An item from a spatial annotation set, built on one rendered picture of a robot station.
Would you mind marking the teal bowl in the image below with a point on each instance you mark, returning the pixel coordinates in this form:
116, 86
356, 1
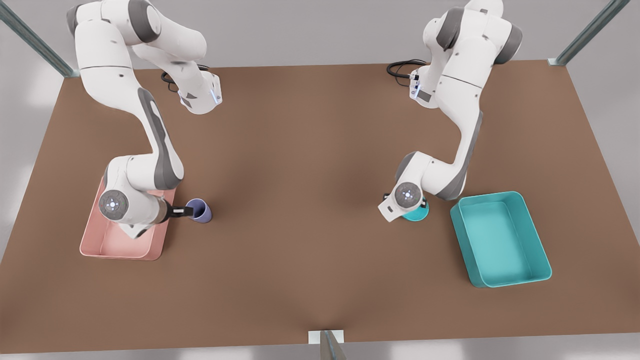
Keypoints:
417, 214

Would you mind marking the lavender cup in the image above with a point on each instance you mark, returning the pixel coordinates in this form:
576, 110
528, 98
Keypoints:
202, 211

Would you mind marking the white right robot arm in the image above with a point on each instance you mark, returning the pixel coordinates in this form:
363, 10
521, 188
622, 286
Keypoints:
150, 125

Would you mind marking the silver frame post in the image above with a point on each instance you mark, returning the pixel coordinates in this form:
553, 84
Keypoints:
587, 32
327, 345
35, 40

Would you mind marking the pink rectangular box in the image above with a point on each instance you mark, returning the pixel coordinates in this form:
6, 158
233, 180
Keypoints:
120, 240

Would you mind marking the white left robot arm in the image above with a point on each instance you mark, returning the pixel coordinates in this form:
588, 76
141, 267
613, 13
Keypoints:
465, 100

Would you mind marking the teal rectangular box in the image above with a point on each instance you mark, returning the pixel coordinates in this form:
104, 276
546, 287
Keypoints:
500, 240

